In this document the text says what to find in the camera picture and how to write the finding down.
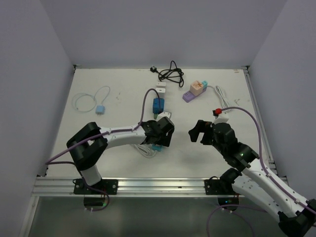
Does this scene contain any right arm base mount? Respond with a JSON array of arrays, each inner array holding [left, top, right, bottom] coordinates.
[[204, 176, 235, 196]]

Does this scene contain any black power cord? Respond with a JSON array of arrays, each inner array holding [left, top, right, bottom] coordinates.
[[150, 61, 185, 88]]

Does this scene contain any teal small plug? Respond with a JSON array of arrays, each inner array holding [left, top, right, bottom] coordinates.
[[201, 80, 208, 89]]

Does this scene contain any teal power strip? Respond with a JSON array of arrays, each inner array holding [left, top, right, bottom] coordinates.
[[152, 144, 162, 152]]

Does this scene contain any aluminium front rail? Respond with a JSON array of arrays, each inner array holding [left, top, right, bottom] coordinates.
[[31, 177, 237, 198]]

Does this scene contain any white USB charger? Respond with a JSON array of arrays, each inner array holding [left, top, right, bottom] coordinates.
[[156, 87, 166, 98]]

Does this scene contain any purple power strip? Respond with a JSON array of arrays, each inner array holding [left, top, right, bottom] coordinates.
[[182, 89, 206, 103]]

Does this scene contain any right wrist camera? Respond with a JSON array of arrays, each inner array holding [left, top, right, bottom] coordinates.
[[213, 108, 229, 124]]

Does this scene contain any teal strip white cord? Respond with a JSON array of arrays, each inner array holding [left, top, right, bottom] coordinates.
[[133, 144, 158, 158]]

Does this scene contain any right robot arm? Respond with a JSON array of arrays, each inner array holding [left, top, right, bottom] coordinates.
[[188, 120, 316, 237]]

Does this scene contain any pink cube adapter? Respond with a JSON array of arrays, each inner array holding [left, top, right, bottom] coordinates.
[[190, 80, 203, 96]]

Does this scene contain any thin white USB cable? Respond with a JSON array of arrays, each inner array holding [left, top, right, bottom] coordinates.
[[72, 85, 111, 114]]

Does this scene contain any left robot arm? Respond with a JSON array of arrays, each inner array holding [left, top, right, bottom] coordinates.
[[66, 117, 175, 194]]

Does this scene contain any blue cube socket adapter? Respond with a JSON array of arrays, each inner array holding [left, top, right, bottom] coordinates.
[[152, 98, 164, 114]]

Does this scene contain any white coiled cord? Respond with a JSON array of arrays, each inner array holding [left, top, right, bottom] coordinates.
[[206, 84, 234, 114]]

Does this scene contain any light blue USB charger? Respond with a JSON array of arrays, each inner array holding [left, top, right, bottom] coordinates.
[[95, 105, 106, 115]]

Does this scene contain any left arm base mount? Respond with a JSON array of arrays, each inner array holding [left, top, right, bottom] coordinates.
[[72, 179, 118, 197]]

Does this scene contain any white Honor charger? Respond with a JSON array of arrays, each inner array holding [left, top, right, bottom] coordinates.
[[156, 81, 166, 88]]

